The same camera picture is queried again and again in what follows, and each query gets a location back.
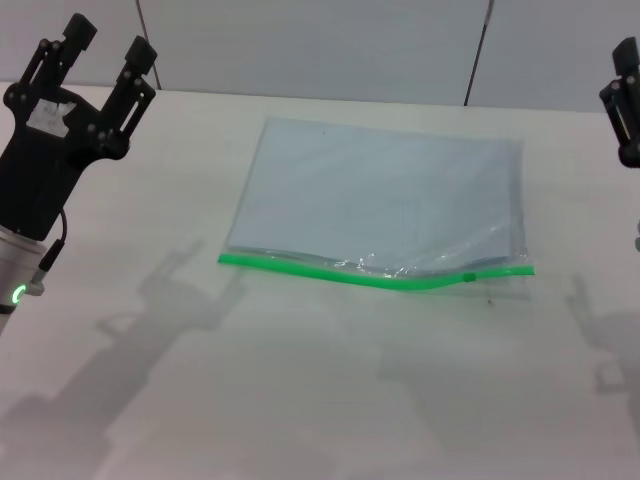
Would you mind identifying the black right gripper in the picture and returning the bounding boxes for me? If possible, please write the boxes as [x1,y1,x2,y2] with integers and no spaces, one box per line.
[598,37,640,170]

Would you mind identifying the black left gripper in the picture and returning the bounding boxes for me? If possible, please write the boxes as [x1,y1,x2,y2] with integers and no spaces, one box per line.
[0,13,158,241]

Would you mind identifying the clear green-zipper document bag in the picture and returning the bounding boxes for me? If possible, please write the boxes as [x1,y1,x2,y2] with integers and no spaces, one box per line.
[217,116,536,302]

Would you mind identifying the pale blue paper sheets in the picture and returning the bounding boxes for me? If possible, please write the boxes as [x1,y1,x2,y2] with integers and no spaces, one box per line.
[239,117,526,267]

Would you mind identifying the left gripper cable plug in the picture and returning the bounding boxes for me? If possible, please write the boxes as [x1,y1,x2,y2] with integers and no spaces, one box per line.
[30,209,69,297]

